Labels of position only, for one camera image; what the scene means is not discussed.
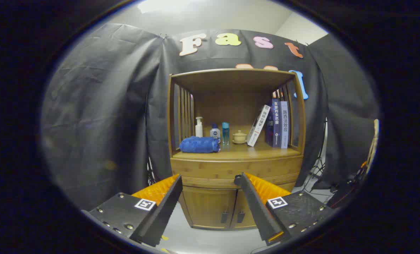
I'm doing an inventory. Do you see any dark floor equipment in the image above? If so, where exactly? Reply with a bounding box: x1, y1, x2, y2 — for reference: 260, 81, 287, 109
328, 166, 369, 208

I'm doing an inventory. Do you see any beige lidded teacup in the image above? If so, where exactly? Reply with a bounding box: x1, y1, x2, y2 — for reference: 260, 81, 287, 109
232, 130, 248, 145

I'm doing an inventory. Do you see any wooden cabinet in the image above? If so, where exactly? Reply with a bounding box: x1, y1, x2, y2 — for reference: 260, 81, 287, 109
167, 68, 306, 230

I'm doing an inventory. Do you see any light wooden pole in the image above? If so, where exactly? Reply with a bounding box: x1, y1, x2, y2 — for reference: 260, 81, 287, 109
367, 119, 379, 166

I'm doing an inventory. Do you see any black backdrop cloth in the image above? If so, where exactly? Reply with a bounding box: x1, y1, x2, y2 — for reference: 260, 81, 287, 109
41, 23, 381, 212

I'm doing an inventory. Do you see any dark blue book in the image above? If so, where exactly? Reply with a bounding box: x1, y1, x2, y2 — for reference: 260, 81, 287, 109
265, 98, 281, 148

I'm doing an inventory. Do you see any wooden countertop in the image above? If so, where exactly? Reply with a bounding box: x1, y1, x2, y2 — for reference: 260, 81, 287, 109
173, 141, 301, 161

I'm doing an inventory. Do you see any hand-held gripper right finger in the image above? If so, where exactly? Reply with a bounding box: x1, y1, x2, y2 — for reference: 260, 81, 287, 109
235, 172, 337, 246

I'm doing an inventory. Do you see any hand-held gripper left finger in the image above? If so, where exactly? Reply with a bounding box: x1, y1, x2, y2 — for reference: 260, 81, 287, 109
81, 174, 183, 247

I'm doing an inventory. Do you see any white book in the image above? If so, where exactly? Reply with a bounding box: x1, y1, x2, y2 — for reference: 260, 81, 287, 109
246, 104, 271, 147

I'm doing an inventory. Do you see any black tripod stand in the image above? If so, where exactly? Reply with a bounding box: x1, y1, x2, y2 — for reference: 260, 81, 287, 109
309, 118, 328, 191

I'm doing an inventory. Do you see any rolled blue towel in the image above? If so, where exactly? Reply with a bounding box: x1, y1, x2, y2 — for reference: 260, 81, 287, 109
179, 136, 221, 153

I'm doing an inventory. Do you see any pale lilac book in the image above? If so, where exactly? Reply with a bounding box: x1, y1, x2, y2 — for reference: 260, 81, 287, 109
280, 101, 289, 149

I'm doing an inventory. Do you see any white bottle with blue cap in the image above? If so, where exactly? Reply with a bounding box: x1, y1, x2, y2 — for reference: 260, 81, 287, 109
210, 123, 221, 143

